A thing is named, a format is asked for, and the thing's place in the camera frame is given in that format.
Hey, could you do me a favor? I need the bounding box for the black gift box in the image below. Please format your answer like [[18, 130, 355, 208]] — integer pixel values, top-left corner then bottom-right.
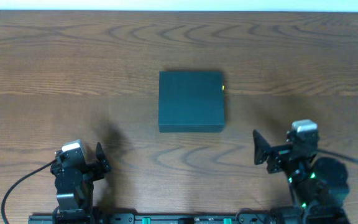
[[158, 71, 225, 133]]

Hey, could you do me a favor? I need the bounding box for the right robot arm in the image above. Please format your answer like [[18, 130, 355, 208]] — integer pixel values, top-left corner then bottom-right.
[[252, 129, 349, 223]]

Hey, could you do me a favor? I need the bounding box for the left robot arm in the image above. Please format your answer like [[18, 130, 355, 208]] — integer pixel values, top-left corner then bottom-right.
[[50, 139, 111, 223]]

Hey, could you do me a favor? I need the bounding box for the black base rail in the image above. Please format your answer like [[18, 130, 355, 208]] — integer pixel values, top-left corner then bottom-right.
[[28, 207, 350, 224]]

